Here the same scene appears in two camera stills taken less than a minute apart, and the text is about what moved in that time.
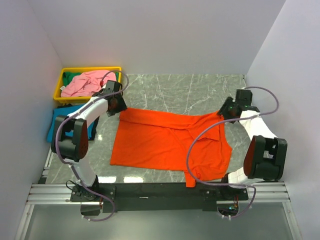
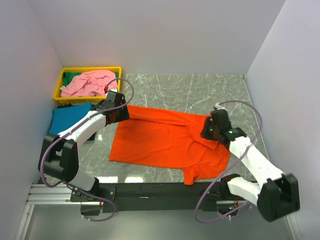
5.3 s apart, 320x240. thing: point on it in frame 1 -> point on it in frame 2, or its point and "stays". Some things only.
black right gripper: (223, 110) -> (204, 132)
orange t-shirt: (158, 139) stays
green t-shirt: (68, 76) stays
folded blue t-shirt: (65, 111) stays
